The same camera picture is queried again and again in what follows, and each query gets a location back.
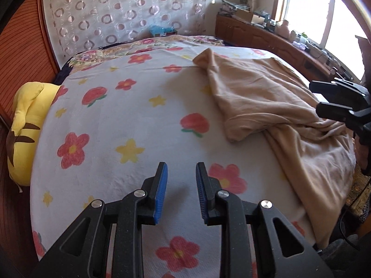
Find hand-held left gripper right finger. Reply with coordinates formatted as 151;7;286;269
195;162;334;278

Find wooden headboard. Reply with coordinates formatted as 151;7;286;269
0;0;62;129

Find white bottle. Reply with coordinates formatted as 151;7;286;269
276;20;291;37

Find blue packet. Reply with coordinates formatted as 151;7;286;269
148;25;178;37

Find wooden cabinet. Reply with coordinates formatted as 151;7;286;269
215;14;337;79

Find colourful floral quilt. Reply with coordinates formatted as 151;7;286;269
62;35;226;70

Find beige printed t-shirt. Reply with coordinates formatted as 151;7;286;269
192;48;358;247

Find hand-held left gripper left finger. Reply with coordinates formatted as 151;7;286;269
30;162;169;278

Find cardboard box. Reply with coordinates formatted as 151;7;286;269
233;8;255;23

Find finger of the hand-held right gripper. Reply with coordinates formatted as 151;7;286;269
309;78;371;102
316;101;371;129

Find circle patterned curtain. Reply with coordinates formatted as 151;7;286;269
41;0;215;62

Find dark grey cloth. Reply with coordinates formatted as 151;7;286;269
315;232;366;278

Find bright window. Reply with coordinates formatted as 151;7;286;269
272;0;369;56

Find yellow patterned cloth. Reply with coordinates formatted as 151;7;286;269
346;164;371;218

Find stack of papers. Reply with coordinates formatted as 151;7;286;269
220;0;242;16

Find yellow plush toy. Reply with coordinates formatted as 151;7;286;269
6;82;62;187

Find white floral bed blanket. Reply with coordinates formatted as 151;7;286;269
29;35;358;278

